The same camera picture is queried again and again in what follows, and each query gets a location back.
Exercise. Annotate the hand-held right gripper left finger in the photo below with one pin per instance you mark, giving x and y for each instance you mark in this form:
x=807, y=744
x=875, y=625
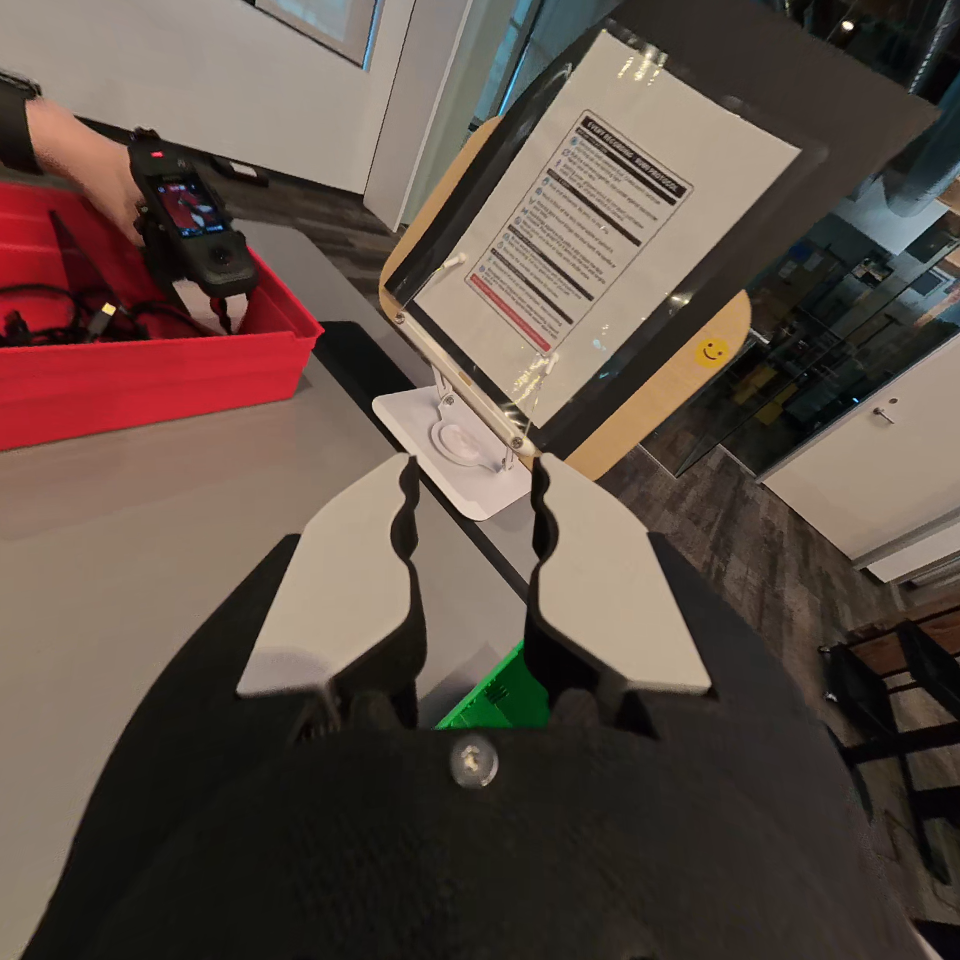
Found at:
x=337, y=592

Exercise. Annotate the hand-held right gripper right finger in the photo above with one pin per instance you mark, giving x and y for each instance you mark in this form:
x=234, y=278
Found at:
x=615, y=592

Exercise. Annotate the red plastic bin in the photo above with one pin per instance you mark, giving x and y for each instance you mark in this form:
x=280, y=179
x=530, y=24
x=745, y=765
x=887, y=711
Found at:
x=150, y=382

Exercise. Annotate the person's left hand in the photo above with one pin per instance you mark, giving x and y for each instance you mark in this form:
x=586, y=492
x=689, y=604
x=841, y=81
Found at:
x=82, y=157

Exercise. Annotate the black floor box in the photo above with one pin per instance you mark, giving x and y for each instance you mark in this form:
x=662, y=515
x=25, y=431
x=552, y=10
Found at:
x=240, y=171

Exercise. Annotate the black bin divider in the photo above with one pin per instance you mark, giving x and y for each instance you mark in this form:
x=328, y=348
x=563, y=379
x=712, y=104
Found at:
x=71, y=255

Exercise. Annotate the green plastic crate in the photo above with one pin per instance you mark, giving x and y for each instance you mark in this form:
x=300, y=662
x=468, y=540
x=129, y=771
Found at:
x=495, y=694

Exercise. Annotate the rounded wooden panel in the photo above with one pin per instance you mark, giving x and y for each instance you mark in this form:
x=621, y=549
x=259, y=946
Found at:
x=660, y=420

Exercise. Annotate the white folding stand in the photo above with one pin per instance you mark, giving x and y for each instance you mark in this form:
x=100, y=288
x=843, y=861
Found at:
x=409, y=412

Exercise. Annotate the instruction sheet on stand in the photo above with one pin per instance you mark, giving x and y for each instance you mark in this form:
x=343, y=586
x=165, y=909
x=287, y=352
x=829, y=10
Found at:
x=649, y=373

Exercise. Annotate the yellow smiley sticker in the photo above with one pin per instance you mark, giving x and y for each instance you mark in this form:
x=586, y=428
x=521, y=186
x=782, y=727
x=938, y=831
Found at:
x=711, y=352

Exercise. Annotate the glass window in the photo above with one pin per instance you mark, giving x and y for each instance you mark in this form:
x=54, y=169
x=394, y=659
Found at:
x=322, y=22

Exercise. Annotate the white door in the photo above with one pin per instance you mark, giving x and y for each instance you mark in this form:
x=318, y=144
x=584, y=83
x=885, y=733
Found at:
x=862, y=480

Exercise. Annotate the black metal stool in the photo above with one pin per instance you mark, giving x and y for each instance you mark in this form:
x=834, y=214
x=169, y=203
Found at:
x=922, y=742

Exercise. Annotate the printed instruction sheet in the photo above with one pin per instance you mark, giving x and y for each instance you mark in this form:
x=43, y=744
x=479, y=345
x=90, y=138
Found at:
x=675, y=247

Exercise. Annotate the dark grey panel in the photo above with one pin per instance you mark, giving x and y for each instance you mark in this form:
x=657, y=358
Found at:
x=787, y=67

